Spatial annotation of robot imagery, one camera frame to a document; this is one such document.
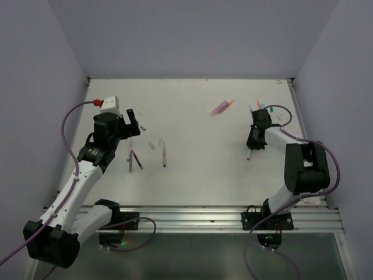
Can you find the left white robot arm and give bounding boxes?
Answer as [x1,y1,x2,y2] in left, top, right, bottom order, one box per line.
[23,109,140,268]

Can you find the white blue-tipped marker pen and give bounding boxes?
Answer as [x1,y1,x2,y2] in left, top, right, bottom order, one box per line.
[162,142,167,167]

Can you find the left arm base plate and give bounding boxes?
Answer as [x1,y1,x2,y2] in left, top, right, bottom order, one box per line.
[101,212,140,231]

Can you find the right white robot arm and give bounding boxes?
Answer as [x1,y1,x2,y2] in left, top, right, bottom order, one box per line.
[247,109,330,229]

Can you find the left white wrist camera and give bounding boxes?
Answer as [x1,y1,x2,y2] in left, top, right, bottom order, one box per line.
[100,96,121,116]

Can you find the pink highlighter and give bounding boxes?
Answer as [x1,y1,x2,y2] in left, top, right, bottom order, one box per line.
[210,100,228,117]

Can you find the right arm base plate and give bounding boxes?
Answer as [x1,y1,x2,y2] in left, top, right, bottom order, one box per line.
[241,212,294,231]

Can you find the grey marker pen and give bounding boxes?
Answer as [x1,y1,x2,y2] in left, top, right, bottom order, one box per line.
[126,139,130,162]

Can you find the aluminium rail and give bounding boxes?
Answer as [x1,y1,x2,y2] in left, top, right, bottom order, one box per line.
[37,205,344,234]

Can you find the red pen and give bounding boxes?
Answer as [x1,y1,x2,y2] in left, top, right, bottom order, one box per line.
[131,149,143,170]

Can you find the purple highlighter pen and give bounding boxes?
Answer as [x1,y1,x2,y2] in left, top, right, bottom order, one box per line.
[128,151,133,173]

